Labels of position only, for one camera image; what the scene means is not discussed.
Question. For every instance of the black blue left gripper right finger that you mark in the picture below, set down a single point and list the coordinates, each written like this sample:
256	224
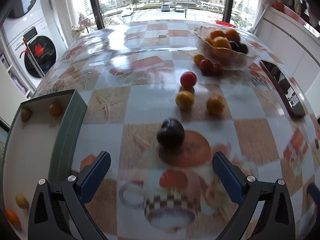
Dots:
231	177

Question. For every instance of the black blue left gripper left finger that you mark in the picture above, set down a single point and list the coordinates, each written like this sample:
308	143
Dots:
91	176

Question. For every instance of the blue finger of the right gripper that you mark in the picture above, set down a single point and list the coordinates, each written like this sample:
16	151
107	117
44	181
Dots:
314	193

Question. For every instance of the yellow green fruit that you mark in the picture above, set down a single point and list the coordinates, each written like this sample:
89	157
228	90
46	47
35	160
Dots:
21	201
25	114

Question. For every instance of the white shallow tray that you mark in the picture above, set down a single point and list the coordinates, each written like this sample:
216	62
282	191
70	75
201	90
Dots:
42	147

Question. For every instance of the dark plum on table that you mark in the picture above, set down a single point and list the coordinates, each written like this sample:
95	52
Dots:
171	134

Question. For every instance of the orange small fruit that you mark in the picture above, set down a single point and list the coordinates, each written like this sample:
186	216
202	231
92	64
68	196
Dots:
215	105

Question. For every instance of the orange fruit in tray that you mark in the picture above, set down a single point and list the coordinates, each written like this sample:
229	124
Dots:
13	218

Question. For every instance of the black smartphone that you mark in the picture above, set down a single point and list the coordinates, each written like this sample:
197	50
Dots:
286	92

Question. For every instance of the yellow small fruit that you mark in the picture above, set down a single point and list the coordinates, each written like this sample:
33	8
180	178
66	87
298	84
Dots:
184	100

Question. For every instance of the checkered tablecloth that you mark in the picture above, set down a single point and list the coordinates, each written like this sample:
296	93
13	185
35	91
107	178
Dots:
162	111

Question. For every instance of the red cherry tomato fruit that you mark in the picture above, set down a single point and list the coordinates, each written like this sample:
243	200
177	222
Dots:
188	79

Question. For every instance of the glass fruit bowl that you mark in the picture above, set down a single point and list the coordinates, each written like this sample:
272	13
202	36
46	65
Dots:
227	58

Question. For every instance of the red broom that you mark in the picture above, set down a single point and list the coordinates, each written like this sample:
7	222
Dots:
32	59

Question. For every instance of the white washing machine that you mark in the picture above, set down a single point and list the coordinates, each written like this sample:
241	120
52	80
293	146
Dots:
36	49

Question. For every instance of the white cabinet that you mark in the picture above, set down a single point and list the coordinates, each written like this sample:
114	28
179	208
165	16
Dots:
295	46

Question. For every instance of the red plastic bucket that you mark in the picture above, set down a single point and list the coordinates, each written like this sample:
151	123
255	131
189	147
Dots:
226	24

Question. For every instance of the white dryer upper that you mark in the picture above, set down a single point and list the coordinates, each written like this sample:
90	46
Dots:
23	15

